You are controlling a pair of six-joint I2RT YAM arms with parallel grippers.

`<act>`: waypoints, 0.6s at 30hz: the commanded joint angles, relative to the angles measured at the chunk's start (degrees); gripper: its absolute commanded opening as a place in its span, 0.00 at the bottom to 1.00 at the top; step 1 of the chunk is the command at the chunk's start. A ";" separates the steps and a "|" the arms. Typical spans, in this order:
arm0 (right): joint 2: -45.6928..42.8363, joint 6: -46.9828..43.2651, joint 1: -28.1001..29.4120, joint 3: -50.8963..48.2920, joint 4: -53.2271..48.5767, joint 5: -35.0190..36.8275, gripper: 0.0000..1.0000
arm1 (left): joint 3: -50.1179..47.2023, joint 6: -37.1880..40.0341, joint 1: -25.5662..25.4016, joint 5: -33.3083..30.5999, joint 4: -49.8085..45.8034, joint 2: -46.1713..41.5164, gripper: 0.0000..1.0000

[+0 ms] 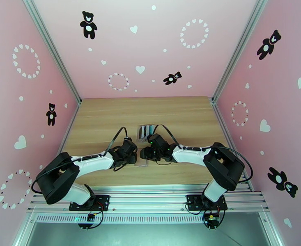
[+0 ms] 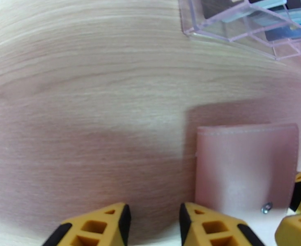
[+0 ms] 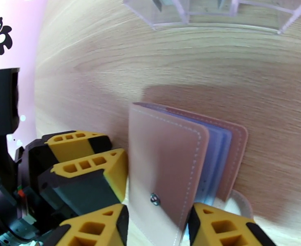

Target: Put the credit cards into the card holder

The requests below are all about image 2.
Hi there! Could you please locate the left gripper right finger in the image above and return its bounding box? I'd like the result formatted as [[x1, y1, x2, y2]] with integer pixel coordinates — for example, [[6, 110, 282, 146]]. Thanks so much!
[[179, 202, 265, 246]]

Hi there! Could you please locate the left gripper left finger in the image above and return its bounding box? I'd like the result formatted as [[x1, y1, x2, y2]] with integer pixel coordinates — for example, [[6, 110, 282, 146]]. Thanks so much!
[[42, 203, 131, 246]]

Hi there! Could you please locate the pink card holder wallet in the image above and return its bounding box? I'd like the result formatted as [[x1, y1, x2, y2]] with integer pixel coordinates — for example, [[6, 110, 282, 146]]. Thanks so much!
[[194, 123, 300, 216]]

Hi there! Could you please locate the clear acrylic card stand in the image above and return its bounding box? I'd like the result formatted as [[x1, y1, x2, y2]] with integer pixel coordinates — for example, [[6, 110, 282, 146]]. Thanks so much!
[[178, 0, 301, 61]]

